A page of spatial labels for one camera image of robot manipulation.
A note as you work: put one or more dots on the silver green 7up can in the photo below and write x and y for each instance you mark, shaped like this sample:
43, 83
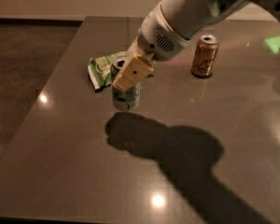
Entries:
123, 100

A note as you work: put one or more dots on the orange soda can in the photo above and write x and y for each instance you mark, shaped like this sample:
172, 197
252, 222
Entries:
205, 55

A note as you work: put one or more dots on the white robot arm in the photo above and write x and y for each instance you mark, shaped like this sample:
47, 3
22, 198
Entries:
188, 17

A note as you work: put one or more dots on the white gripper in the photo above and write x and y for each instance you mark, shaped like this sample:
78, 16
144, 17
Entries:
158, 38

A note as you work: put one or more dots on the green chip bag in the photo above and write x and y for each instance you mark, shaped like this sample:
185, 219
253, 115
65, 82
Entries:
99, 69

